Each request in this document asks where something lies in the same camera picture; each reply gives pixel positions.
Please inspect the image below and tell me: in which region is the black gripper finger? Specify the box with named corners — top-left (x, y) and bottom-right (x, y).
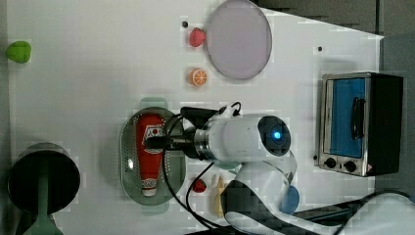
top-left (144, 136), bottom-right (167, 149)

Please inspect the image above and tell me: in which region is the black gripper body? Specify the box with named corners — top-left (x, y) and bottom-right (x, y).
top-left (164, 107), bottom-right (217, 160)

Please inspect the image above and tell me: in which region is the red strawberry toy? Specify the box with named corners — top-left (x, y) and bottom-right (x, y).
top-left (192, 179), bottom-right (207, 193)

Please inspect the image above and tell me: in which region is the red ketchup bottle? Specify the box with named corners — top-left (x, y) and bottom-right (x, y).
top-left (135, 113), bottom-right (163, 197)

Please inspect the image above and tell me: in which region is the green ladle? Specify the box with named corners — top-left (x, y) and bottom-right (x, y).
top-left (23, 159), bottom-right (64, 235)

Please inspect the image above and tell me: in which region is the green mug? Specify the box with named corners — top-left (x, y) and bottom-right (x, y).
top-left (215, 162), bottom-right (242, 174)

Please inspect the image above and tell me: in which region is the green oval strainer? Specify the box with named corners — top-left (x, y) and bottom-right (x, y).
top-left (119, 97), bottom-right (186, 216)

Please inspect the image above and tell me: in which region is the pink strawberry toy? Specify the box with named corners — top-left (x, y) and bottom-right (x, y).
top-left (189, 27), bottom-right (207, 47)

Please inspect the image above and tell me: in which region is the black cooking pot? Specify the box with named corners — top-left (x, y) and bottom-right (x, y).
top-left (7, 142), bottom-right (80, 214)

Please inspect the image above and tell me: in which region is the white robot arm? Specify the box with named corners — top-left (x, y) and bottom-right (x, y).
top-left (145, 107), bottom-right (414, 235)

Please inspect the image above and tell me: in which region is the silver toaster oven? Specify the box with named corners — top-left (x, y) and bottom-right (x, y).
top-left (318, 72), bottom-right (403, 177)

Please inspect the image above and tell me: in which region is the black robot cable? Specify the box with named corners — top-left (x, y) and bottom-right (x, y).
top-left (161, 101), bottom-right (243, 233)

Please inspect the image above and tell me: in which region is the grey round plate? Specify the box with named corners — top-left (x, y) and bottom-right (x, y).
top-left (207, 0), bottom-right (272, 79)

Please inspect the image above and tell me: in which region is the blue cup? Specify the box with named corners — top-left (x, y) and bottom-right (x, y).
top-left (280, 186), bottom-right (300, 214)

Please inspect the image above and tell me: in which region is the green pepper toy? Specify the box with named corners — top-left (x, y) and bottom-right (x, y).
top-left (6, 41), bottom-right (31, 64)

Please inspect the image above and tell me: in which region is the orange slice toy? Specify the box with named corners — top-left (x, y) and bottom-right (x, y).
top-left (189, 69), bottom-right (208, 86)

